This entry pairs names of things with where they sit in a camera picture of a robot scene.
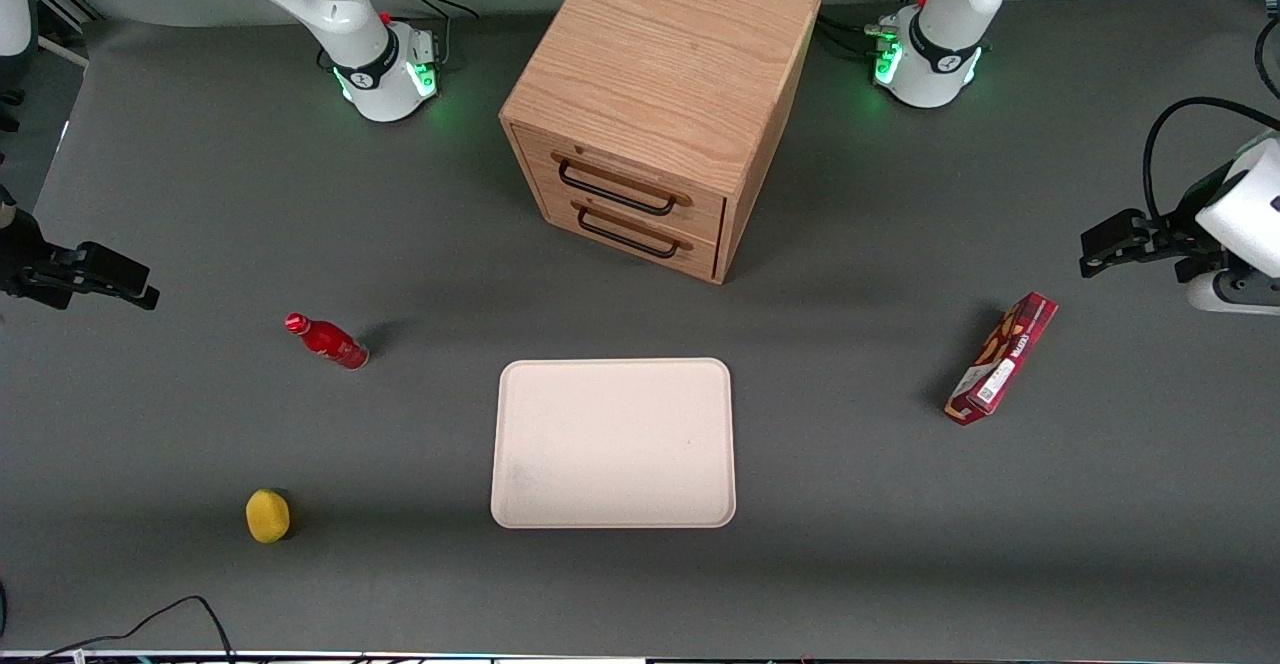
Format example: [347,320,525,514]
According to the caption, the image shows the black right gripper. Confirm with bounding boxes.
[0,209,162,311]

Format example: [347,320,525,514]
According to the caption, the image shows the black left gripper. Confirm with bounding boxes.
[1079,204,1231,284]

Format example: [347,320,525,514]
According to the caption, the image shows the red coke bottle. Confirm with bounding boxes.
[284,312,370,372]

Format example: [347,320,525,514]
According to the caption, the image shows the beige plastic tray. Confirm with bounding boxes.
[490,357,738,530]

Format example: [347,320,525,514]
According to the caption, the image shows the red tartan cookie box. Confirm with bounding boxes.
[944,291,1059,427]

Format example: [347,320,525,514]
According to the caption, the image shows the yellow lemon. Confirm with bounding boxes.
[245,488,294,545]

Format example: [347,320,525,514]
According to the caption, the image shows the wooden drawer front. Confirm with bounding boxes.
[513,126,729,245]
[543,192,723,281]

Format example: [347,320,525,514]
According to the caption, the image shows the wooden drawer cabinet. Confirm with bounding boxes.
[498,0,823,286]

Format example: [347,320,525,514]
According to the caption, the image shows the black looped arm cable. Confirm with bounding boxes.
[1143,96,1280,227]

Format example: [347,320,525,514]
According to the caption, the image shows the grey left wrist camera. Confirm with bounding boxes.
[1187,269,1280,317]

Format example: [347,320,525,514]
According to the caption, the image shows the black hanging cable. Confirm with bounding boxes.
[1254,12,1280,101]

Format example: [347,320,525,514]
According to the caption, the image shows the black left arm base cables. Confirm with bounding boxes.
[815,0,936,63]

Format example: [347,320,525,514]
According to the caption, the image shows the black cable at table edge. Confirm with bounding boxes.
[0,596,237,664]

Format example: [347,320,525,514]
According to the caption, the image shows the black metal drawer handle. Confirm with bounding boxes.
[556,158,683,218]
[576,205,685,261]

